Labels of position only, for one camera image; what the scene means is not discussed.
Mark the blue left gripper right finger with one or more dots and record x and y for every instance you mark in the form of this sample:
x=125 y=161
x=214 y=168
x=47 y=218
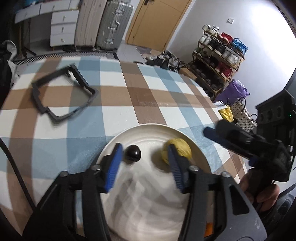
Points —
x=179 y=167

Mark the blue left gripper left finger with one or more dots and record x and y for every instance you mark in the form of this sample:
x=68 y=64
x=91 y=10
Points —
x=109 y=168

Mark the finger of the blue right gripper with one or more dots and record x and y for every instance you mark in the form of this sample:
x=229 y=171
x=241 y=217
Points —
x=211 y=134

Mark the dark plum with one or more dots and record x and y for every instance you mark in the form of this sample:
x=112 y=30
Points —
x=133 y=153

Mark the person's right hand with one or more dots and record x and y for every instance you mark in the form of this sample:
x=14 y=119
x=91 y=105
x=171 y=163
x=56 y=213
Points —
x=256 y=189

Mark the woven basket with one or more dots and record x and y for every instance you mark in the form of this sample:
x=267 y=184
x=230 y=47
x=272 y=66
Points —
x=242 y=117

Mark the cream round plate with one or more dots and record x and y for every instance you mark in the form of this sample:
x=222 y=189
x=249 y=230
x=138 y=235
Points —
x=144 y=203

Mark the purple bag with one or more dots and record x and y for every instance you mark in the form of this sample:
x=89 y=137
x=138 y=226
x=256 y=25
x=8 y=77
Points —
x=234 y=91

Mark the checkered tablecloth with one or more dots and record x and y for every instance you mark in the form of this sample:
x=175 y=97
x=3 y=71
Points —
x=128 y=95

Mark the wooden shoe rack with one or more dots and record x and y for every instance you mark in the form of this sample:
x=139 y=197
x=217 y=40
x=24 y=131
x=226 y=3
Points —
x=215 y=60

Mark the wooden door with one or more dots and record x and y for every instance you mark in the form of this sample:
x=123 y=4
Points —
x=154 y=23

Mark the silver suitcase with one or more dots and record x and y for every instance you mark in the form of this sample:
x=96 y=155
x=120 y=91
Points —
x=113 y=24

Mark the beige suitcase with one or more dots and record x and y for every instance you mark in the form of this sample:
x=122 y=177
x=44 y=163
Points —
x=89 y=18

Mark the white drawer desk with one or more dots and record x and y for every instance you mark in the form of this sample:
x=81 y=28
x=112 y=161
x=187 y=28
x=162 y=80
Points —
x=64 y=17

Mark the black plastic frame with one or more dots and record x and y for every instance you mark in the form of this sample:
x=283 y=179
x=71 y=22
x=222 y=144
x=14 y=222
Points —
x=45 y=97

